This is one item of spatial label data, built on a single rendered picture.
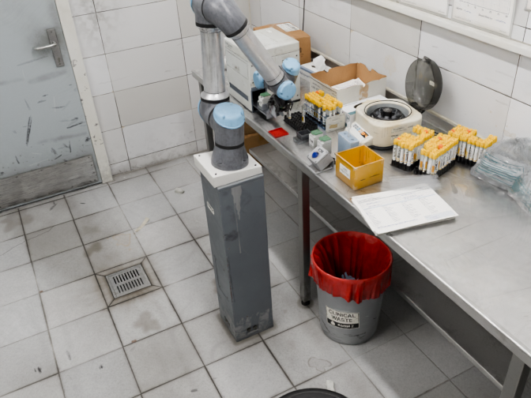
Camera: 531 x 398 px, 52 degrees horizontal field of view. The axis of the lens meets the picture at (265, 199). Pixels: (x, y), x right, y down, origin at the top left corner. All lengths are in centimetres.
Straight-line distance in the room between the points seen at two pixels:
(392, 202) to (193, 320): 128
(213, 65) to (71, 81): 171
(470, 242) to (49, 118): 273
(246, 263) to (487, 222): 101
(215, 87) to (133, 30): 167
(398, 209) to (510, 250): 38
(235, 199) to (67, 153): 192
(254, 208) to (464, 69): 101
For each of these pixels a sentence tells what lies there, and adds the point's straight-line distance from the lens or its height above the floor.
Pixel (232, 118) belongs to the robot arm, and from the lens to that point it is 206.
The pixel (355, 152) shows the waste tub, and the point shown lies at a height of 95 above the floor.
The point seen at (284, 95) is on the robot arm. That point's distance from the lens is 213.
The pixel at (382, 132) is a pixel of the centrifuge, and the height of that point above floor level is 96.
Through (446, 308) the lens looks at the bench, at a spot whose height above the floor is 27.
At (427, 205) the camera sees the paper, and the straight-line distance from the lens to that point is 200.
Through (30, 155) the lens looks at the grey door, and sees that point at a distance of 385.
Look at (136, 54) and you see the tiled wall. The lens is 381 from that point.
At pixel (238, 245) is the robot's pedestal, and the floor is 57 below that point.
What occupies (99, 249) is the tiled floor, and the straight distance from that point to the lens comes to 340.
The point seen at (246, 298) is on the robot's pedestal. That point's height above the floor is 25.
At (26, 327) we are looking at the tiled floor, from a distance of 307.
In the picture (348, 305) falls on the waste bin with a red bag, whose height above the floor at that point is 28.
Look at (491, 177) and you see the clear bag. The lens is 219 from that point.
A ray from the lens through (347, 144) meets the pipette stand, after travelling 221.
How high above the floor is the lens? 201
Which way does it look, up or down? 34 degrees down
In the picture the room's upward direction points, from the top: 4 degrees counter-clockwise
